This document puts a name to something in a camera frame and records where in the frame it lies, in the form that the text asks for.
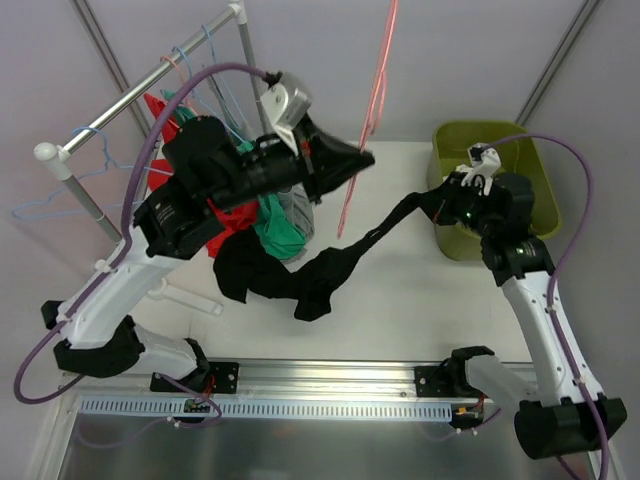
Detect olive green plastic basket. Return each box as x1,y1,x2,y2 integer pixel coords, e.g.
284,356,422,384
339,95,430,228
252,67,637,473
426,120,562,261

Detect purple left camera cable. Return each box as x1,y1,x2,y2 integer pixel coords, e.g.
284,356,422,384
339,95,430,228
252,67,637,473
13,62,279,405

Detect green tank top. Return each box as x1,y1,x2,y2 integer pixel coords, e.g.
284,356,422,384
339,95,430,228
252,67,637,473
147,100,313,262

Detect blue hanger under grey top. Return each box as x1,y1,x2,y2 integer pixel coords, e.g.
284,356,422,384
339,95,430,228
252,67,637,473
199,23,261,141

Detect aluminium rail with cable duct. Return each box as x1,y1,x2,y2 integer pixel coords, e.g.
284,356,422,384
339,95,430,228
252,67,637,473
74,355,541,436

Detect black tank top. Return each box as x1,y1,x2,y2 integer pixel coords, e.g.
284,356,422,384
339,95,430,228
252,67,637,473
213,192,443,322

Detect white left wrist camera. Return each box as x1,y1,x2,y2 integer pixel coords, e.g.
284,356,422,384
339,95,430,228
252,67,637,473
260,72,313,155

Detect light blue wire hanger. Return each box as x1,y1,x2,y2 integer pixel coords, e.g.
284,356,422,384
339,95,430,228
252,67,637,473
10,125,166,221

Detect silver clothes rack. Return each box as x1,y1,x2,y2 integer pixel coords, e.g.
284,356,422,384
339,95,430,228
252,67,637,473
32,0,321,316

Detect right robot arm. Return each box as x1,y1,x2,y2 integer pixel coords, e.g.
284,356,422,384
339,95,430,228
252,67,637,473
429,172,627,460

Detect red tank top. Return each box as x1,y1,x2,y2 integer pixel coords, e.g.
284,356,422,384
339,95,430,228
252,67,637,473
143,91,259,258

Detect blue hanger under green top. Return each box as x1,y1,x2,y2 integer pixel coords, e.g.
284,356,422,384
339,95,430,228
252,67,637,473
171,45,251,146

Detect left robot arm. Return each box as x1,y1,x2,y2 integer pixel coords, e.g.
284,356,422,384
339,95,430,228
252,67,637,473
41,115,374,391

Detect grey tank top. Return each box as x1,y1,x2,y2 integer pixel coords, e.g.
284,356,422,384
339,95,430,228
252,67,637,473
249,185,315,263

